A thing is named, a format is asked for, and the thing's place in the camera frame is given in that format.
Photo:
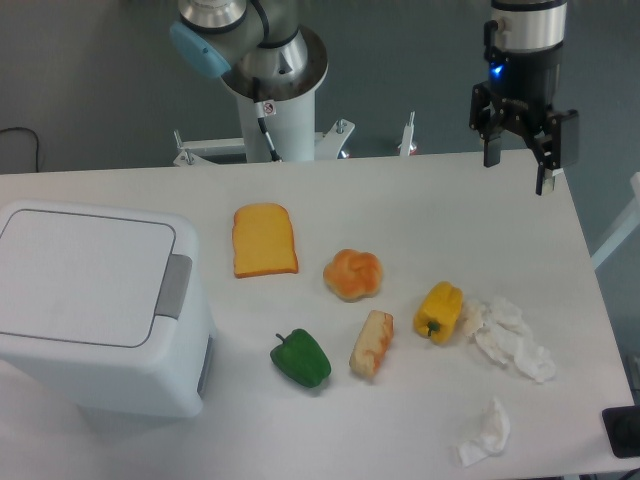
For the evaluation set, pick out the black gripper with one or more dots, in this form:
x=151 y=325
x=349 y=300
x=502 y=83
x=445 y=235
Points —
x=517 y=97

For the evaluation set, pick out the round knotted bread roll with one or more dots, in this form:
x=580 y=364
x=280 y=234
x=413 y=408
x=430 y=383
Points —
x=352 y=275

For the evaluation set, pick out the white frame leg right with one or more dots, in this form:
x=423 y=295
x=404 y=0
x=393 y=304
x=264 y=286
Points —
x=623 y=225

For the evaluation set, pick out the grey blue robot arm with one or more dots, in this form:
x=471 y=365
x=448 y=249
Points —
x=273 y=66

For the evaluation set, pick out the green bell pepper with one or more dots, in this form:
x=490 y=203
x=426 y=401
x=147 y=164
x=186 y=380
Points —
x=300 y=358

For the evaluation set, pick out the yellow bell pepper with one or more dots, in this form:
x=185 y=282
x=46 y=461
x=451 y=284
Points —
x=438 y=314

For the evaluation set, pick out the white trash can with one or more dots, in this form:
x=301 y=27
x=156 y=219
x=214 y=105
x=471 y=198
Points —
x=105 y=305

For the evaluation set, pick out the white table frame strut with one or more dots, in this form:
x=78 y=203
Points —
x=408 y=146

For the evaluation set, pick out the large crumpled white tissue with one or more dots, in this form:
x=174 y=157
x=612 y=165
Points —
x=499 y=330

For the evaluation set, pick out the small crumpled white tissue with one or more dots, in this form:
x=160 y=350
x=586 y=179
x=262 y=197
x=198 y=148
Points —
x=492 y=437

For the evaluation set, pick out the long baguette bread piece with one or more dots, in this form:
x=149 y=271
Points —
x=372 y=344

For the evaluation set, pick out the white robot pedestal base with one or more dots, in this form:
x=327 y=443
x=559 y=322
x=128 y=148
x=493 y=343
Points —
x=286 y=128

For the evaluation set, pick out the black device at edge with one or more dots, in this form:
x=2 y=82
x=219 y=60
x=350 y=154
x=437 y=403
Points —
x=622 y=428

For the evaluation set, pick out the toast bread slice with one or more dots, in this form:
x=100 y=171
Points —
x=263 y=241

